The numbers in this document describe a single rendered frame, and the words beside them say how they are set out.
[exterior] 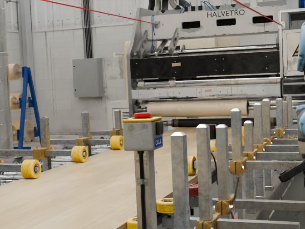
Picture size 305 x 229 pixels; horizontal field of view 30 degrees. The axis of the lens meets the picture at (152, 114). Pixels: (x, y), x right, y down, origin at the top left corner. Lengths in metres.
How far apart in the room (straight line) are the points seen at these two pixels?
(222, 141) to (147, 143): 0.78
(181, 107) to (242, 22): 0.83
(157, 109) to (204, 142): 2.78
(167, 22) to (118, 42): 7.13
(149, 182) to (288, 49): 3.07
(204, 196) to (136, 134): 0.59
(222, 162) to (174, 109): 2.49
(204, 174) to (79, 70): 10.40
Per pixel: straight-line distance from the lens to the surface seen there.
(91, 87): 11.95
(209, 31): 4.68
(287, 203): 2.04
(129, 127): 1.25
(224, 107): 4.36
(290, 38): 4.25
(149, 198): 1.28
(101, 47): 12.06
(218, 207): 2.01
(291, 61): 4.24
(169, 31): 4.77
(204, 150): 1.76
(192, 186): 2.11
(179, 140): 1.51
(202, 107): 4.41
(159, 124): 1.26
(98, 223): 1.67
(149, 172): 1.27
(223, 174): 2.02
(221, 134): 2.00
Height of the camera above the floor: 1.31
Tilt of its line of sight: 4 degrees down
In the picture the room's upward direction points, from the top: 3 degrees counter-clockwise
